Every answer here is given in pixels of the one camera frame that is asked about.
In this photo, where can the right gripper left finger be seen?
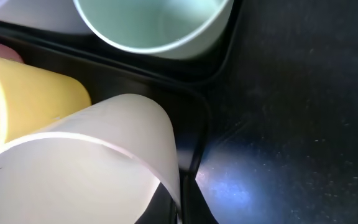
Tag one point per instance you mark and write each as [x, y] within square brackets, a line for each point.
[160, 211]

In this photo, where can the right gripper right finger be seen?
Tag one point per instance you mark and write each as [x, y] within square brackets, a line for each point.
[194, 208]

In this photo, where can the white cup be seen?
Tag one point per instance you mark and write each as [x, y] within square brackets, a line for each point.
[73, 174]

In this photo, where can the yellow cup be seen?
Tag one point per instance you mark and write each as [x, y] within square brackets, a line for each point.
[36, 99]

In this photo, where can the black tray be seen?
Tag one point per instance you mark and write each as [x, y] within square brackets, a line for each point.
[154, 81]

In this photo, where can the green cup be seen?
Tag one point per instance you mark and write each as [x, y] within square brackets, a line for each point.
[151, 25]

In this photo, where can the grey cup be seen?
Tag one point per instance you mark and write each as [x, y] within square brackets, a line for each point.
[36, 18]

